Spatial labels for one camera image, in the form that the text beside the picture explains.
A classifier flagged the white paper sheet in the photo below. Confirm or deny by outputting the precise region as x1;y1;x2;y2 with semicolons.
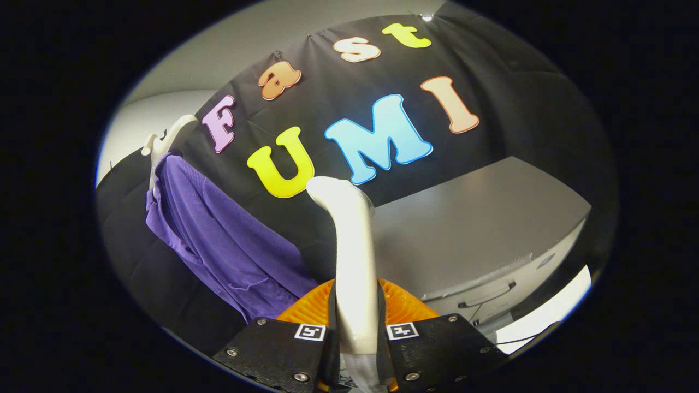
494;265;592;355

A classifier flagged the grey cabinet with dark top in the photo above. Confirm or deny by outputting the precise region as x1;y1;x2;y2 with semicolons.
371;156;593;328

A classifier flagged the translucent garment steamer hose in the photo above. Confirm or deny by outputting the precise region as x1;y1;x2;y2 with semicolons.
341;352;386;393

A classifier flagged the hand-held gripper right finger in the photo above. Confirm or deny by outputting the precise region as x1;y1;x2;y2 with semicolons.
376;278;510;393

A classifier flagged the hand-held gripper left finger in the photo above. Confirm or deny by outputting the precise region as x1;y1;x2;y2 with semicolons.
212;278;342;393

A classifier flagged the white plastic clothes hanger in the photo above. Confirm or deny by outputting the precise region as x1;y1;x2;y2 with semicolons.
141;114;200;203

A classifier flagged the purple jacket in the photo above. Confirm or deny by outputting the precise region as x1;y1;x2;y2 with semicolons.
145;153;320;324

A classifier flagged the white garment steamer head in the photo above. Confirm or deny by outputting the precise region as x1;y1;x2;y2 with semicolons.
306;176;382;355

